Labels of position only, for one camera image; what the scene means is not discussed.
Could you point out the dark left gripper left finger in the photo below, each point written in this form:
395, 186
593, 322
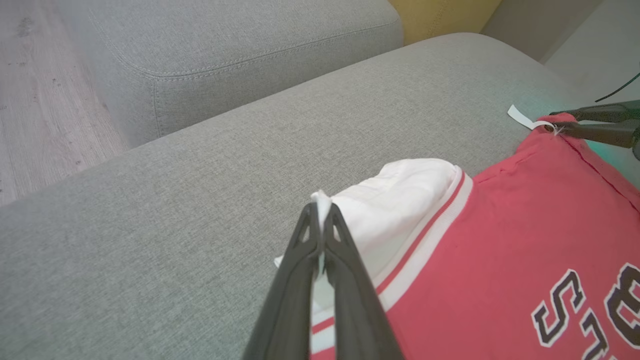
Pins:
290, 310

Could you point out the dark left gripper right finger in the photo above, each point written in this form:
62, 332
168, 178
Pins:
355, 310

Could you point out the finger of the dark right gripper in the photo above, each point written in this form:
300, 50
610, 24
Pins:
605, 132
615, 112

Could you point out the red white basketball jersey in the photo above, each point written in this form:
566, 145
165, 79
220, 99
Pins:
500, 240

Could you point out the grey fabric sofa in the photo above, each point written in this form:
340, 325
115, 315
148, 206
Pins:
175, 225

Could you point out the yellow upholstered furniture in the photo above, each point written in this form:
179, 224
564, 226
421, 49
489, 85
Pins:
440, 17

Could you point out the small grey sofa section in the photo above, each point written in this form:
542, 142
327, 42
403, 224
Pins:
225, 50

